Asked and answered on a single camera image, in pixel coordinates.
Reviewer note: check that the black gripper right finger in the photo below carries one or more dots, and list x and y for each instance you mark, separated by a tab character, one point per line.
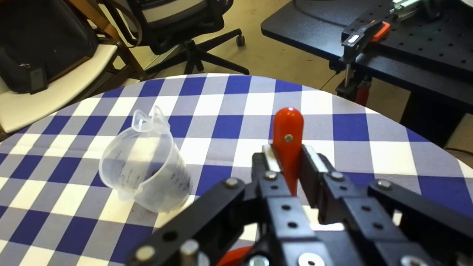
391	225

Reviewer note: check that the clear plastic measuring jug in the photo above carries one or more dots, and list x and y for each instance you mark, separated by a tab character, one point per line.
143	163

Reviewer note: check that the wooden chair with cushion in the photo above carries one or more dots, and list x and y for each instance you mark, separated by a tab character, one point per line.
54	54

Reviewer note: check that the red handled spoon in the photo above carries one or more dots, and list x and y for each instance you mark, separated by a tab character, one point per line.
288	134

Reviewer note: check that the black mesh office chair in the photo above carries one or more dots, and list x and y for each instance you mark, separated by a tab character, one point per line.
167	25

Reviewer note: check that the orange handled clamp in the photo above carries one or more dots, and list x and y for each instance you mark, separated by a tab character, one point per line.
357	41

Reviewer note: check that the blue white checkered tablecloth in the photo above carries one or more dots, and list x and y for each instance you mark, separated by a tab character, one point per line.
57	212

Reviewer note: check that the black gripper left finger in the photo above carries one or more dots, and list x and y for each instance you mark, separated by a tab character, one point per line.
234	224

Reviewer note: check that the black perforated workbench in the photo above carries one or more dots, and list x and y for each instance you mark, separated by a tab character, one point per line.
428	51

